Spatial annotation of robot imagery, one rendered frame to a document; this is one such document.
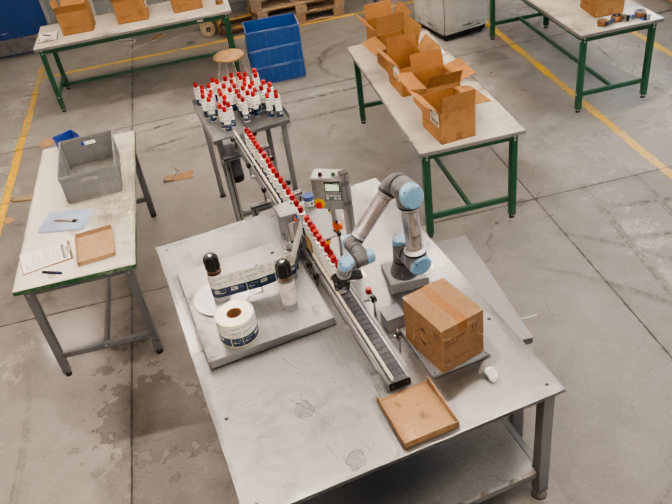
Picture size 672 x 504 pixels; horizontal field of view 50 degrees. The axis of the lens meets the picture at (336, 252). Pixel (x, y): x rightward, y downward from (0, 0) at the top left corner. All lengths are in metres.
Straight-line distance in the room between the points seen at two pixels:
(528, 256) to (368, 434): 2.59
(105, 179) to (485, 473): 3.22
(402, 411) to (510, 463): 0.81
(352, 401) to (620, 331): 2.15
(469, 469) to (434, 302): 0.95
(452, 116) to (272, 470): 2.95
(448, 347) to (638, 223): 2.86
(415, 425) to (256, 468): 0.71
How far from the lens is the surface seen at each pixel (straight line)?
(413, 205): 3.47
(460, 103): 5.21
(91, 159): 5.96
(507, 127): 5.49
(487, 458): 3.95
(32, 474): 4.83
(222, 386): 3.62
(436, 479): 3.87
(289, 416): 3.40
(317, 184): 3.73
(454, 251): 4.18
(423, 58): 5.88
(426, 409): 3.34
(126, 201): 5.30
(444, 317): 3.33
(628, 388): 4.64
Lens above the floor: 3.38
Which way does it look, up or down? 37 degrees down
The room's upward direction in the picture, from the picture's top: 9 degrees counter-clockwise
